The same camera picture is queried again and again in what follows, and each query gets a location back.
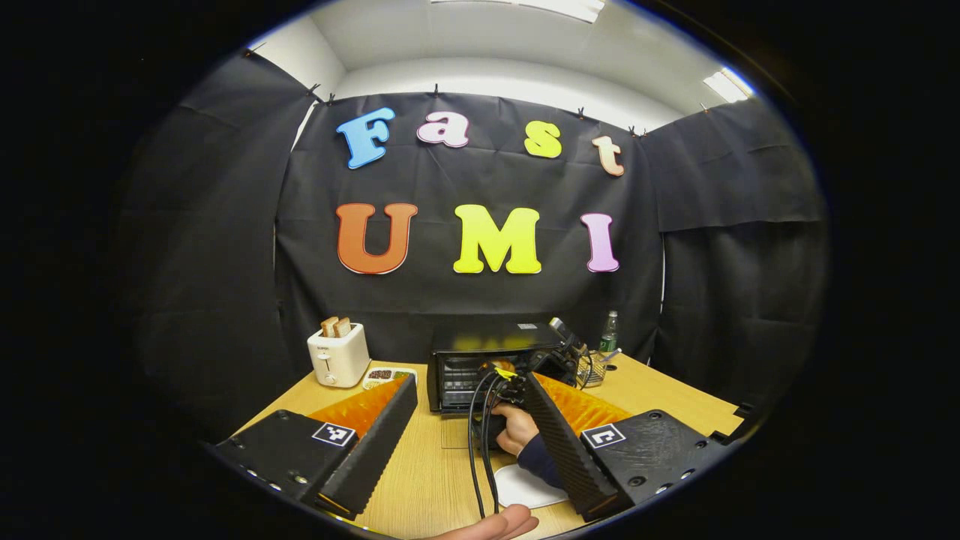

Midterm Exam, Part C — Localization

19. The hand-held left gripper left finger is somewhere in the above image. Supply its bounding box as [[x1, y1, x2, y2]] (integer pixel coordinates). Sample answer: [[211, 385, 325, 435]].
[[214, 373, 419, 520]]

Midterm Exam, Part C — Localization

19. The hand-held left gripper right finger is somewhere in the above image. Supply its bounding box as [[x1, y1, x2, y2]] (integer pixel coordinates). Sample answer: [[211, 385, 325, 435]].
[[523, 373, 732, 524]]

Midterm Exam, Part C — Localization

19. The black electric oven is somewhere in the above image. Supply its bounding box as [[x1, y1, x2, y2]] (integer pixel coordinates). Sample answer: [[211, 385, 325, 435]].
[[427, 322, 582, 451]]

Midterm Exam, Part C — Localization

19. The white plate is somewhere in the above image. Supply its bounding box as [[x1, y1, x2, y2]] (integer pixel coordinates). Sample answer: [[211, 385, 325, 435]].
[[493, 463, 571, 509]]

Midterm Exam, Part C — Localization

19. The divided white snack dish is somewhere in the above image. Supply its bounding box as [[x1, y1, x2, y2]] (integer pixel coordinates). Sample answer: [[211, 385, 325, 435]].
[[362, 365, 418, 392]]

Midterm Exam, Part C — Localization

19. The white toaster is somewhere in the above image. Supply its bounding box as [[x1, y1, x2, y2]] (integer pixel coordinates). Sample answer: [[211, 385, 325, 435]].
[[307, 322, 371, 389]]

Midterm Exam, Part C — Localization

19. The black backdrop cloth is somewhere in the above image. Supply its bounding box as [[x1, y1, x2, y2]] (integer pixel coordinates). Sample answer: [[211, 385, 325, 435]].
[[112, 49, 830, 443]]

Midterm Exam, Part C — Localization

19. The small ceiling light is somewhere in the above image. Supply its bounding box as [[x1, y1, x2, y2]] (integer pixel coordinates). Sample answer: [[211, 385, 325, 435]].
[[703, 67, 755, 104]]

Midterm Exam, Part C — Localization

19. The wire mesh holder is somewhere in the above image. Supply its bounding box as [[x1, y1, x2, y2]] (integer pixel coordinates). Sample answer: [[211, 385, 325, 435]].
[[577, 349, 610, 389]]

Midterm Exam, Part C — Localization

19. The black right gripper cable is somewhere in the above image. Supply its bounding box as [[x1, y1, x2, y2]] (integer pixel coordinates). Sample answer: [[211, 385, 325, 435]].
[[468, 367, 518, 520]]

